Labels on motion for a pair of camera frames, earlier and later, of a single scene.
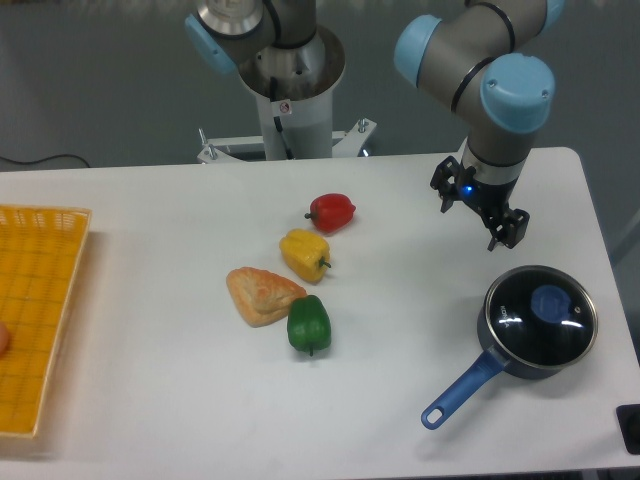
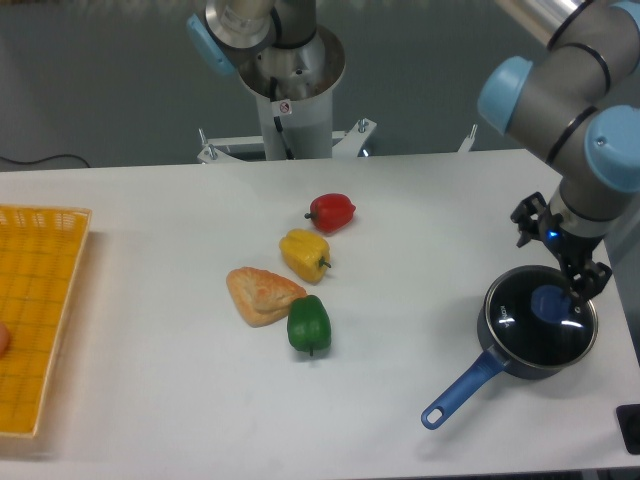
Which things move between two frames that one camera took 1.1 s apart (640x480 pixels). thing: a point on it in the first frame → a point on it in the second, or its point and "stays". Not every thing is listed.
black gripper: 490,199 → 574,250
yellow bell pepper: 305,253 stays
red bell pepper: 331,212 stays
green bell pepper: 308,324 stays
